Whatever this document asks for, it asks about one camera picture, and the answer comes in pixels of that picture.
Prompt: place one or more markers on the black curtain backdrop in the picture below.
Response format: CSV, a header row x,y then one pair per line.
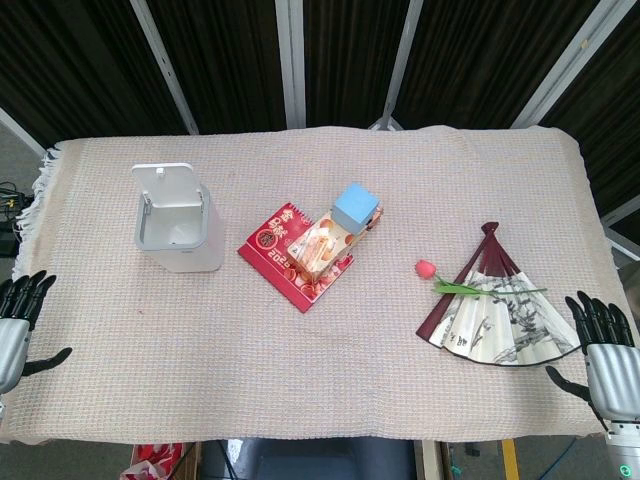
x,y
225,60

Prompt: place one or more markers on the light blue foam cube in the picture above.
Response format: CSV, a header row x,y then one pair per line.
x,y
355,207

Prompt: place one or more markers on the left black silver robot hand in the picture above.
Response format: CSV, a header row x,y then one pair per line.
x,y
12,350

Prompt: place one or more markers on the dark grey chair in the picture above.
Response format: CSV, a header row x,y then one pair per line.
x,y
330,460

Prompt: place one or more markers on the orange biscuit box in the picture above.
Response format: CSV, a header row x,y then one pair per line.
x,y
320,252

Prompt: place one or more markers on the red desk calendar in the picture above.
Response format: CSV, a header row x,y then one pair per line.
x,y
265,245

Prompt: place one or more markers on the red patterned bag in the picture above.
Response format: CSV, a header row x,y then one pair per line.
x,y
150,462

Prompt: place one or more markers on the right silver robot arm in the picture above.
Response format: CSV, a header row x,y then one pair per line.
x,y
625,452

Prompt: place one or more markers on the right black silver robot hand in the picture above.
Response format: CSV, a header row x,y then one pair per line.
x,y
612,380

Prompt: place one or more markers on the white trash bin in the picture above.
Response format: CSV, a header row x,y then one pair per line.
x,y
200,245

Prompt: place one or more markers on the white metal frame post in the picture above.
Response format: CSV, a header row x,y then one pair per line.
x,y
400,55
622,215
165,65
20,130
570,55
292,65

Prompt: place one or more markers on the painted paper folding fan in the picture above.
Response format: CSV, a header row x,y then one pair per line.
x,y
515,325

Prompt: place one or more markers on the pink artificial tulip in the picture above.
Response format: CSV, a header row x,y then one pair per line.
x,y
425,269

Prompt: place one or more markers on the beige waffle tablecloth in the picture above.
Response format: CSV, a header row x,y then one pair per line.
x,y
320,375

